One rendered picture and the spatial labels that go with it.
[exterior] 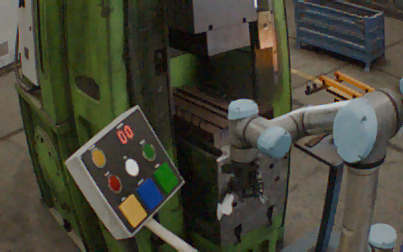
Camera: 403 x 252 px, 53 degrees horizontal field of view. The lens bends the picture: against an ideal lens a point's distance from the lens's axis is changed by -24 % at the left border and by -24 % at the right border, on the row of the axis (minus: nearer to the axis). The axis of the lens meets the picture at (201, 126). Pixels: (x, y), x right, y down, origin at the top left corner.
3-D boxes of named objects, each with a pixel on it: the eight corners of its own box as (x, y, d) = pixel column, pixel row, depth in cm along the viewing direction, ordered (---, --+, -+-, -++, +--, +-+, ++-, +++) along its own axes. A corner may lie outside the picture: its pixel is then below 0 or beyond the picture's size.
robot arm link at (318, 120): (411, 77, 93) (301, 98, 136) (392, 86, 88) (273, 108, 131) (421, 123, 93) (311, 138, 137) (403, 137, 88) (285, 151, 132)
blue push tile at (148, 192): (163, 197, 149) (150, 177, 147) (152, 210, 143) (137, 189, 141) (159, 199, 150) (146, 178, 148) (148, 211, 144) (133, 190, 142)
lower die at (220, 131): (254, 131, 196) (254, 111, 193) (214, 150, 186) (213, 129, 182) (186, 100, 226) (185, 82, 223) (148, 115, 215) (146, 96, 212)
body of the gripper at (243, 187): (240, 205, 136) (240, 169, 131) (226, 191, 143) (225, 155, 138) (264, 197, 139) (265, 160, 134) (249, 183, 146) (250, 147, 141)
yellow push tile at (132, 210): (147, 214, 141) (133, 194, 139) (135, 227, 135) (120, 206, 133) (144, 215, 142) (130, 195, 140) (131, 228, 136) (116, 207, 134)
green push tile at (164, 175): (179, 182, 156) (166, 161, 155) (168, 194, 150) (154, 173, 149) (175, 183, 157) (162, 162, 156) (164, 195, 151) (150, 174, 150)
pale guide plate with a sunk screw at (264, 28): (274, 46, 207) (271, 11, 199) (260, 49, 202) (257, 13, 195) (270, 44, 209) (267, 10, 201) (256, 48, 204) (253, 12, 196)
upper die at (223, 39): (250, 44, 181) (248, 22, 176) (208, 56, 170) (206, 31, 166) (181, 26, 211) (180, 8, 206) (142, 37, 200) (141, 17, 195)
